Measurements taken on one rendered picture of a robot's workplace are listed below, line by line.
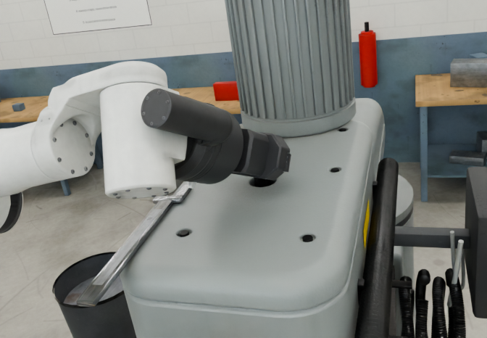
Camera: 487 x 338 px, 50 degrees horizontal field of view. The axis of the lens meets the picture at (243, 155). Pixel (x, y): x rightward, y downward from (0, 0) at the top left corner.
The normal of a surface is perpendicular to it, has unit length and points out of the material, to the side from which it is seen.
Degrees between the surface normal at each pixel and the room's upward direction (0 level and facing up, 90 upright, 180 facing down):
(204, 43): 90
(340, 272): 63
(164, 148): 72
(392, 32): 90
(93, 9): 90
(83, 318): 94
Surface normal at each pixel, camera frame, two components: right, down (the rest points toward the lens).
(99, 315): 0.27, 0.40
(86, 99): 0.11, 0.97
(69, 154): 0.90, -0.19
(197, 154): 0.14, 0.22
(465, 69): -0.47, 0.40
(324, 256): 0.00, -0.89
